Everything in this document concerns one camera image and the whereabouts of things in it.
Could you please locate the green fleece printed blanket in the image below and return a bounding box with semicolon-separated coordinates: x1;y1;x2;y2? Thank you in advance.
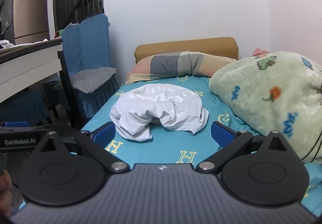
209;51;322;165

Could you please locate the tan padded headboard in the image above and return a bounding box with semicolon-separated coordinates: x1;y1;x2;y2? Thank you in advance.
134;37;239;65

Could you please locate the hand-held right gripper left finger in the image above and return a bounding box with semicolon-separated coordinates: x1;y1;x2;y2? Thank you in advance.
31;121;130;174

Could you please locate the pink fluffy blanket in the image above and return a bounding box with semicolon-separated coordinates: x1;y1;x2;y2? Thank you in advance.
252;48;270;58

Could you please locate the blue skirted stool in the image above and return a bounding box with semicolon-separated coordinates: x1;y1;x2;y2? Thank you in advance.
0;88;52;127

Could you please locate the white printed t-shirt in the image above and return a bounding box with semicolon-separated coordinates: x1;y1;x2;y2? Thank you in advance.
110;84;210;141

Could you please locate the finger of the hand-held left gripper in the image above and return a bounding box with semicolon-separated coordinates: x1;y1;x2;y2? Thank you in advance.
0;121;47;130

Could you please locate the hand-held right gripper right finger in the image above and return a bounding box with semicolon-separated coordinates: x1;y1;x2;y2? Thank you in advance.
197;121;299;173

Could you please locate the person's left hand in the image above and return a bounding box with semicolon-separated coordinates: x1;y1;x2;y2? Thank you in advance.
0;172;13;216

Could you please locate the grey hanging cloth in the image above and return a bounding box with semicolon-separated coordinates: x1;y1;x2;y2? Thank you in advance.
0;0;16;36

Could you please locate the gold refrigerator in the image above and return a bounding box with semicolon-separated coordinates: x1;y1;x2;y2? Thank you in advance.
10;0;50;45

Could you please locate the blue covered chair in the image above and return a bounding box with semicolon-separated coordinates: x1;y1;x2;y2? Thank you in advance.
54;13;120;129

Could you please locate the white plastic bag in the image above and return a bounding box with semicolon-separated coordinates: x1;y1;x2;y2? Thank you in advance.
0;40;16;50

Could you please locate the grey seat cushion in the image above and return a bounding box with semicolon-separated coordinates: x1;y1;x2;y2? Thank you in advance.
53;67;118;94

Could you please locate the white desk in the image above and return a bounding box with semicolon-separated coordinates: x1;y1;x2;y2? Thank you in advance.
0;38;63;104

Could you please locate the black cable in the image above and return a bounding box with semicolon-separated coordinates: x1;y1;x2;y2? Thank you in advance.
300;83;322;162

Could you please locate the plaid pillow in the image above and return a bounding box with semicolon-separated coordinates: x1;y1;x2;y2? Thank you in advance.
125;50;237;85

